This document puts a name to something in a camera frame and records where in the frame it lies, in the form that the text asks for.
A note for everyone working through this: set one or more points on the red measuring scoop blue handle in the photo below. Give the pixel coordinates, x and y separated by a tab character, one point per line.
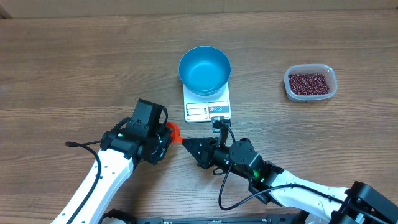
175	135

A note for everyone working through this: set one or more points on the red beans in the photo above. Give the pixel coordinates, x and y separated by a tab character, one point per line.
308	84

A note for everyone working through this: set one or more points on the white kitchen scale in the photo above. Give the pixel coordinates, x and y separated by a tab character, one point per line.
203	108

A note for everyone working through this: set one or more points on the clear plastic container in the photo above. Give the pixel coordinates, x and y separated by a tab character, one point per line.
325	70

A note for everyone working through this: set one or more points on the blue bowl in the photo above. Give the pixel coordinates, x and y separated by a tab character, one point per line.
204	70

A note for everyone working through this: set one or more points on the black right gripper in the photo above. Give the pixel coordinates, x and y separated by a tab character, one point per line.
201	155

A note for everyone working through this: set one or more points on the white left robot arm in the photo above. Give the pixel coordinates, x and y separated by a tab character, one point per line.
108	172

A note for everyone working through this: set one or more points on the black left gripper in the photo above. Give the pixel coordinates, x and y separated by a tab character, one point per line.
157	155

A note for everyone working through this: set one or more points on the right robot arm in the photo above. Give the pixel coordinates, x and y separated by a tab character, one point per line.
271	184

